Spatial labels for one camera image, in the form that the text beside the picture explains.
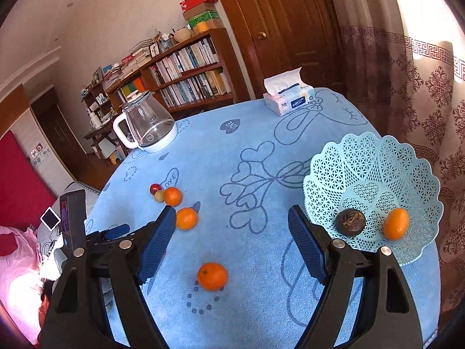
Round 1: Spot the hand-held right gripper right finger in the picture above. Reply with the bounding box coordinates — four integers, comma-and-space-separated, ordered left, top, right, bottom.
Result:
288, 204, 424, 349

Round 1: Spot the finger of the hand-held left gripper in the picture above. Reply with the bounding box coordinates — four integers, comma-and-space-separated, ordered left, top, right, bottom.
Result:
87, 223, 130, 244

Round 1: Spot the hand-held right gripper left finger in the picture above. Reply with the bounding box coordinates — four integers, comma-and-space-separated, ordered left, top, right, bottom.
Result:
38, 205, 177, 349

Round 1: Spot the orange tangerine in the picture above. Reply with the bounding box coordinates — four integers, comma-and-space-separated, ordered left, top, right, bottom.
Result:
176, 207, 199, 231
164, 187, 183, 207
197, 262, 229, 292

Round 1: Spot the light blue plastic basket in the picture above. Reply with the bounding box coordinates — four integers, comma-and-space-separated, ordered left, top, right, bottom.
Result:
303, 133, 444, 266

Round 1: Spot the dark brown water chestnut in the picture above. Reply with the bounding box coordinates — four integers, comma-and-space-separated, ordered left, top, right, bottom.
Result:
335, 209, 366, 238

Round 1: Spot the pink blanket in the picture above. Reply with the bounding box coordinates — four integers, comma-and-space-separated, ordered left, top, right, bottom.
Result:
0, 225, 48, 346

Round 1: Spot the dark wooden desk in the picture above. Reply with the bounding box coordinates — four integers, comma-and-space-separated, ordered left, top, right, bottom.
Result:
84, 120, 120, 158

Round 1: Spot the oval orange kumquat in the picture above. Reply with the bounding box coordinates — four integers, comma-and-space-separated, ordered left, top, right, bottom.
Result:
384, 208, 409, 241

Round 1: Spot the blue printed tablecloth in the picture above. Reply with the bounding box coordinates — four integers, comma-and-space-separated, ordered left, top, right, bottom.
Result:
85, 87, 442, 349

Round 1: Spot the row of colourful books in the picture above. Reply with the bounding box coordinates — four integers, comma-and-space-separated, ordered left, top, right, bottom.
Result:
118, 78, 146, 104

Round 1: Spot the white blue tissue pack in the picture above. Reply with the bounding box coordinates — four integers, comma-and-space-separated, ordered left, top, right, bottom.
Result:
262, 67, 316, 117

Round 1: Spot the stack of books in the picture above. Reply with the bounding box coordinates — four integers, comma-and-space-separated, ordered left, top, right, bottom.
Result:
103, 40, 153, 88

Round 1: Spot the row of pale-spined books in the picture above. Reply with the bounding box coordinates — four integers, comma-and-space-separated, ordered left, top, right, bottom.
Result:
149, 38, 233, 108

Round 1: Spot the patterned brown curtain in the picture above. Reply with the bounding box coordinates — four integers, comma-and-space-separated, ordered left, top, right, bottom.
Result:
323, 0, 465, 317

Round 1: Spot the brown wooden bookshelf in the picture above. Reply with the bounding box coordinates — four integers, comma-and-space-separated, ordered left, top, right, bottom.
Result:
82, 28, 240, 117

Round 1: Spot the green cardboard box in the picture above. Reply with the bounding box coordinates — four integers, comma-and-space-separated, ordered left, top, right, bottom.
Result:
187, 11, 221, 26

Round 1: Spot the brown wooden door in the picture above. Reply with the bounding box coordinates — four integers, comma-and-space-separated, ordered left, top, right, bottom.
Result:
207, 0, 344, 102

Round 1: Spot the red cardboard box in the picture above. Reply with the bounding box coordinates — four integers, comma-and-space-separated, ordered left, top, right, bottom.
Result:
179, 0, 219, 14

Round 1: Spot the glass kettle white handle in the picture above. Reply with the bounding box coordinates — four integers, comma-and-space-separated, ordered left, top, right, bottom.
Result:
112, 90, 178, 153

